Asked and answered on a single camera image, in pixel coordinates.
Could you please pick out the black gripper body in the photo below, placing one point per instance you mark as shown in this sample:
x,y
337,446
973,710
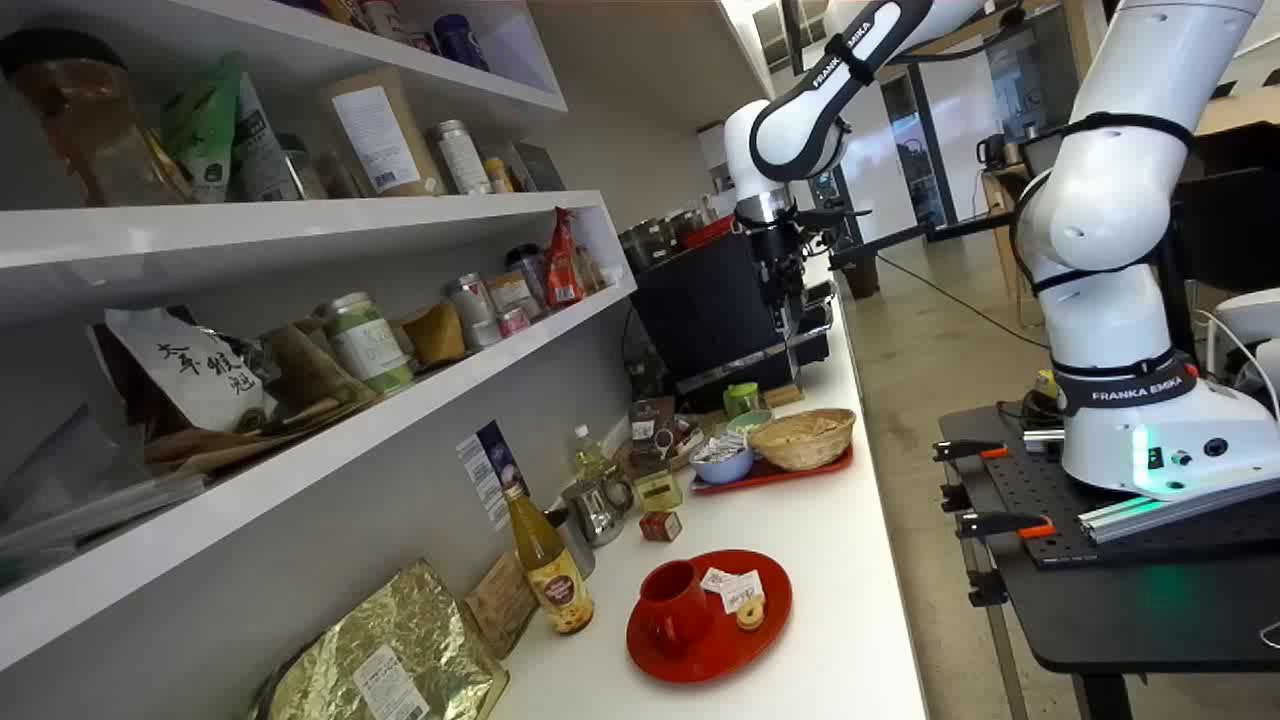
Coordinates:
x,y
785,234

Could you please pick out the orange red snack packet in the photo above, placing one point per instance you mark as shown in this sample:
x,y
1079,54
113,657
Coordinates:
x,y
562,260

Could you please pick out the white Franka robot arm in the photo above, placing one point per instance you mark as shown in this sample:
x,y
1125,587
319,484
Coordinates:
x,y
1107,202

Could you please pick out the brown paper packet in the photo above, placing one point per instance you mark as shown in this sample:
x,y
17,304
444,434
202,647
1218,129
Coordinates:
x,y
501,600

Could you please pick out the brown bin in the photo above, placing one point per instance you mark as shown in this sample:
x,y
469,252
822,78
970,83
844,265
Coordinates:
x,y
862,275

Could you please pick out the black toaster oven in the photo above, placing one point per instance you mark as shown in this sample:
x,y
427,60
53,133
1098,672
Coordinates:
x,y
722,323

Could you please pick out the small green box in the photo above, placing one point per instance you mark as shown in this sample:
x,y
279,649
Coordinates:
x,y
743,396

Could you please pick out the woven wicker basket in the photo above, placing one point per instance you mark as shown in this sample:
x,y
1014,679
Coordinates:
x,y
801,439

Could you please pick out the blue white bowl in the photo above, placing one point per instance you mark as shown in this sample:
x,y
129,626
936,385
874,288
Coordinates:
x,y
726,462

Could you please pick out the dark snack packets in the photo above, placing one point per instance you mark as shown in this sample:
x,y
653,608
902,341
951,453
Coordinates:
x,y
656,428

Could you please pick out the red tray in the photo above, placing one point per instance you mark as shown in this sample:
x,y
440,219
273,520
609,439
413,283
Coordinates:
x,y
767,478

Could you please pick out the small yellow box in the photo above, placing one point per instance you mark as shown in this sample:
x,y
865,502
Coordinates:
x,y
656,488

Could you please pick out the dark jar with label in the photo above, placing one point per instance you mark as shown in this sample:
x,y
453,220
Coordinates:
x,y
528,265

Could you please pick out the clear oil bottle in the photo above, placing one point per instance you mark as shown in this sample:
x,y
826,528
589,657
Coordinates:
x,y
585,457

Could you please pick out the grey box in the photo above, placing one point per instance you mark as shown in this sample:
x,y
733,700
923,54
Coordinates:
x,y
539,164

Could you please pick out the yellow black small object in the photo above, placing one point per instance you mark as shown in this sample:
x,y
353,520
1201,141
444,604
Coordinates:
x,y
1046,395

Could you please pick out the jar with pink label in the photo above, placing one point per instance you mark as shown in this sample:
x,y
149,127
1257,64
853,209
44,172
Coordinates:
x,y
514,304

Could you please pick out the small red brown cube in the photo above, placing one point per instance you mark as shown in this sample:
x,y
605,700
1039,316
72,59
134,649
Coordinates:
x,y
660,524

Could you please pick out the glass jar with dark lid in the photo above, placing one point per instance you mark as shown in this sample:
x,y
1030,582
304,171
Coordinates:
x,y
602,505

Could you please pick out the small yellow bottle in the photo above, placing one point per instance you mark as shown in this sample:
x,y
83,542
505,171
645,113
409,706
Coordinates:
x,y
496,172

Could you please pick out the glass jar with metal lid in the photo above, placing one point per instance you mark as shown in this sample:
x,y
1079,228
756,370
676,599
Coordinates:
x,y
474,309

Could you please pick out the white wrapped snack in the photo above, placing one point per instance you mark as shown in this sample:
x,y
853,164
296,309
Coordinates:
x,y
729,587

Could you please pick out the pale white box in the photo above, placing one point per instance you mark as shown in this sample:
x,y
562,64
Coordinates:
x,y
514,44

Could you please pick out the white cylindrical bottle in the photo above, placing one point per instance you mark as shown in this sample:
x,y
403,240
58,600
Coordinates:
x,y
461,158

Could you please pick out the red cup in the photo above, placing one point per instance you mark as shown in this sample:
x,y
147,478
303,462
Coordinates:
x,y
670,600

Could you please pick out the orange brown bag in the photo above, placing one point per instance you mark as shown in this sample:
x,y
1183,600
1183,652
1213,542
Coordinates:
x,y
433,334

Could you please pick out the yellow liquid bottle with label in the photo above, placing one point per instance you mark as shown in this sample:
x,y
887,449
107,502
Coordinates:
x,y
551,565

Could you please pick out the red plate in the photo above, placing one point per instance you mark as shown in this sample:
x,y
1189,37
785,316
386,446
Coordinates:
x,y
722,647

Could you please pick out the dark blue jar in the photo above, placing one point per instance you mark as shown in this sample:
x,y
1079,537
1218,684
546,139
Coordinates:
x,y
457,37

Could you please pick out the white jar with green lid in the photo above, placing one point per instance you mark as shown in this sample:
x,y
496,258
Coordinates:
x,y
368,341

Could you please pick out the silver metal bar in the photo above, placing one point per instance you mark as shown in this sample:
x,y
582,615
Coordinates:
x,y
1162,509

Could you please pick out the brown carton with white label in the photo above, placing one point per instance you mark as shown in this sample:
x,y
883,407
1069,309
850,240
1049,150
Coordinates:
x,y
381,129

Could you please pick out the white device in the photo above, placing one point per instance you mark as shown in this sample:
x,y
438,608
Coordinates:
x,y
1247,341

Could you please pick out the brown box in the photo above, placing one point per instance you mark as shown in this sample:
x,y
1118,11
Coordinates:
x,y
381,16

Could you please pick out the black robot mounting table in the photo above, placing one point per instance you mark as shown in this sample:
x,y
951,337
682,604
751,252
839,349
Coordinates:
x,y
1144,600

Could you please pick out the gold foil bag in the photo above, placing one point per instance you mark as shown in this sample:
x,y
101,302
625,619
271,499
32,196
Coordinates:
x,y
386,652

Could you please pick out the wooden utensils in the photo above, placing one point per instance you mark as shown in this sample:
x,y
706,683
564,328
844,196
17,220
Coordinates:
x,y
225,446

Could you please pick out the green white bag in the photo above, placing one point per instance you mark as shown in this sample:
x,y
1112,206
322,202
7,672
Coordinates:
x,y
204,127

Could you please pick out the large brown jar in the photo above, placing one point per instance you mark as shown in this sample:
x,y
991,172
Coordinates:
x,y
83,121

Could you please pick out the clear plastic bag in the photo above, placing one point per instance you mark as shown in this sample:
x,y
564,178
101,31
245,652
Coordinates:
x,y
65,505

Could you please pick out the white wall shelf unit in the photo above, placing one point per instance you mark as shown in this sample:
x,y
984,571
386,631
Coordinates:
x,y
266,234

